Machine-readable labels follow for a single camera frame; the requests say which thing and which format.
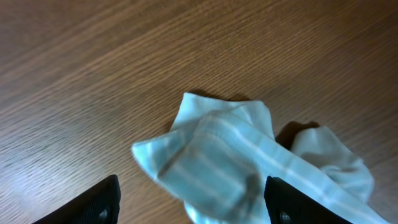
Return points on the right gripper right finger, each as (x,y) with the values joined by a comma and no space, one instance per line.
(287,205)

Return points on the light blue striped shorts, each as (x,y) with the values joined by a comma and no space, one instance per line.
(218,154)

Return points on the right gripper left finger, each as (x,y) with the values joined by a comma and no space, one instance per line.
(98,205)

